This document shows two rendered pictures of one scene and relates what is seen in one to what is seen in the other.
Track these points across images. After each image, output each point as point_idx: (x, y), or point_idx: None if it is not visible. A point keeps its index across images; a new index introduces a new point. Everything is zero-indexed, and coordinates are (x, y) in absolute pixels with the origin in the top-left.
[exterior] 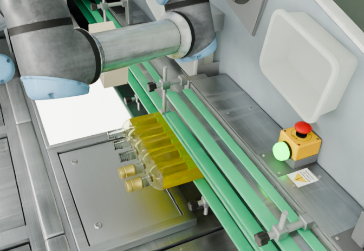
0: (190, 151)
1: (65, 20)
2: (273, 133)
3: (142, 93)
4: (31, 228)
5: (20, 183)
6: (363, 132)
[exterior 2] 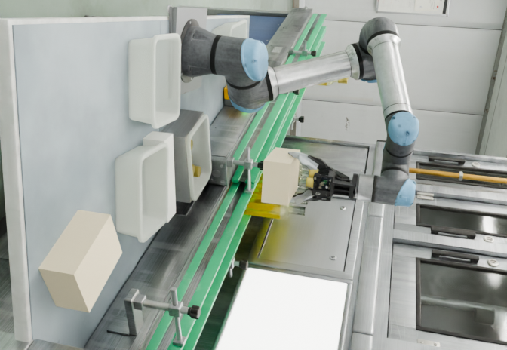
0: None
1: None
2: (227, 113)
3: (226, 254)
4: (389, 234)
5: (387, 270)
6: None
